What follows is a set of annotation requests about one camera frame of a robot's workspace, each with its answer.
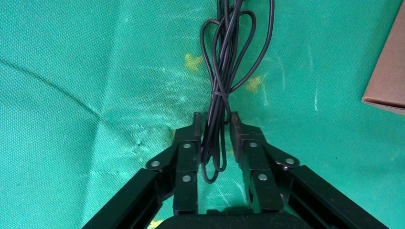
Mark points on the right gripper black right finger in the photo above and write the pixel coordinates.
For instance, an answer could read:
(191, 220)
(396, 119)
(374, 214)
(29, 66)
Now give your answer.
(256, 161)

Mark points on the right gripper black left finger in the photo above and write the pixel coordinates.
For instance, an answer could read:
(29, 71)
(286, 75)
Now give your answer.
(186, 164)

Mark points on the brown cardboard box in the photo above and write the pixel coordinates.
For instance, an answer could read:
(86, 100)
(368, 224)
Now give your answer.
(389, 79)

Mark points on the green cloth table mat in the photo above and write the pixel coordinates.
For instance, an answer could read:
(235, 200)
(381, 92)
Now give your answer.
(79, 126)

